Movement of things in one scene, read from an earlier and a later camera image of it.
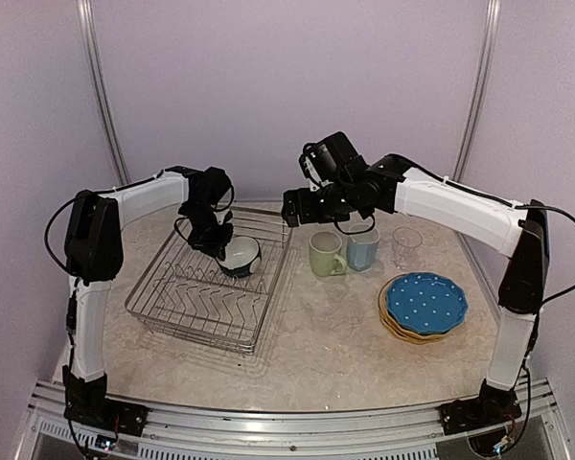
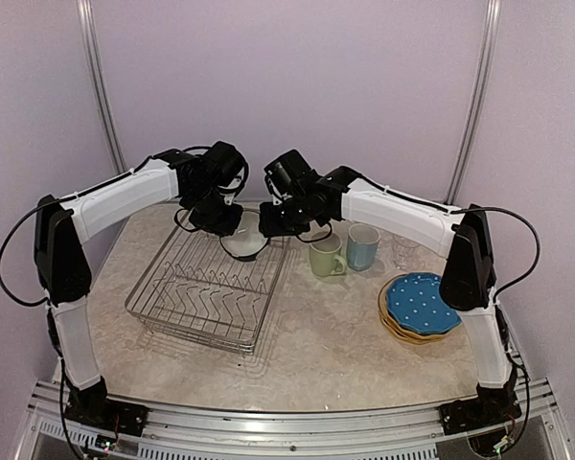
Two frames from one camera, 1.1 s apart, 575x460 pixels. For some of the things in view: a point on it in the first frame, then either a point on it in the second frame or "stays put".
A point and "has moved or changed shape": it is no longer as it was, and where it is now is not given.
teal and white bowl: x=242 y=257 has moved or changed shape
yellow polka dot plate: x=399 y=331 stays put
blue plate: x=426 y=302 stays put
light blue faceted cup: x=362 y=247 stays put
